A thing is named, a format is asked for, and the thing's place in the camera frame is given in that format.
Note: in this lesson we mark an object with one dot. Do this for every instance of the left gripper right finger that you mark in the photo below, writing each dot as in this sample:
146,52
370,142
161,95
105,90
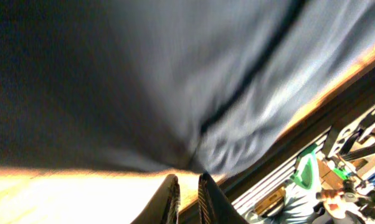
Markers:
214,207

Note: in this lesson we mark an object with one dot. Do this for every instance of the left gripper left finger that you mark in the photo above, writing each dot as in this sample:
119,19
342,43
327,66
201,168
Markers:
163,207

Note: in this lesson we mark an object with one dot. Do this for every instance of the dark blue shorts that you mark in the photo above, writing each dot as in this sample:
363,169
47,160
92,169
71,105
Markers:
155,85

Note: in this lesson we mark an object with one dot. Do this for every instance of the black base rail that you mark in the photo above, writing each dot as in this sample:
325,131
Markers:
295,159

